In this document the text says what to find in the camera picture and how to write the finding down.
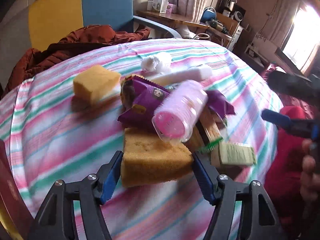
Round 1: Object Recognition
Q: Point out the green white small box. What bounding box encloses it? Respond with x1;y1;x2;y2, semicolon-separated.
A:
210;141;257;167

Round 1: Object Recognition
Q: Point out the purple snack packet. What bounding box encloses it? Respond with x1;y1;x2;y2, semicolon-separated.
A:
118;79;170;132
206;90;235;119

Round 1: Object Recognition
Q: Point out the rice cracker snack pack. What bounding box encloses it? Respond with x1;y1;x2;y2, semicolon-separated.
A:
184;107;224;152

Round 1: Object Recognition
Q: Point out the white foam block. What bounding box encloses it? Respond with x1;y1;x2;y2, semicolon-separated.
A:
150;65;212;86

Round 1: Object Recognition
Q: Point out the pink plastic cup container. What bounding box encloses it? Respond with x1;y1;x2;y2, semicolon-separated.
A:
152;80;208;143

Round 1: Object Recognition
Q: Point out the yellow sponge wedge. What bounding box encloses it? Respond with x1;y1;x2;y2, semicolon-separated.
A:
120;128;193;187

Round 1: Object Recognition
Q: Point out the white plastic bag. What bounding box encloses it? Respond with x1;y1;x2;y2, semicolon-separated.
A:
141;52;172;74

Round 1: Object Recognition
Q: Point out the yellow sponge block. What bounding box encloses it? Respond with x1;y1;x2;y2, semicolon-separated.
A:
73;65;121;105

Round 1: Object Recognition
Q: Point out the yellow knitted sock ball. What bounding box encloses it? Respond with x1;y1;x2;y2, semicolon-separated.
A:
120;74;145;111

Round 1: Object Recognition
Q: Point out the person right hand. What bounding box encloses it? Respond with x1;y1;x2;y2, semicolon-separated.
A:
300;139;319;202

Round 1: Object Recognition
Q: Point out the red blanket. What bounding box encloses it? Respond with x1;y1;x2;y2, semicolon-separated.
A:
263;106;313;221

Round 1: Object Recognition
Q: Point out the striped pink green bedsheet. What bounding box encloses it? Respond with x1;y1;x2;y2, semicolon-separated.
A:
1;38;283;239

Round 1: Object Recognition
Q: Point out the wooden side desk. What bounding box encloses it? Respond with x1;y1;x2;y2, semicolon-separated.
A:
136;10;233;42

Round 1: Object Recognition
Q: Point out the blue kettle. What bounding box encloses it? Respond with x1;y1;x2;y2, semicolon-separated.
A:
200;7;216;23

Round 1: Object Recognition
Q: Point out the white carton box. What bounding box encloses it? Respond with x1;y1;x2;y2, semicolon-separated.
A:
152;0;169;14

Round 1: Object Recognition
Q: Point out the rust red jacket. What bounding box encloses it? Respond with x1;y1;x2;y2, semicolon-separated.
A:
1;24;150;98

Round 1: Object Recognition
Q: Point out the grey yellow blue chair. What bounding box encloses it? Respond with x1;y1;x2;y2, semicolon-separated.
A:
1;0;180;85

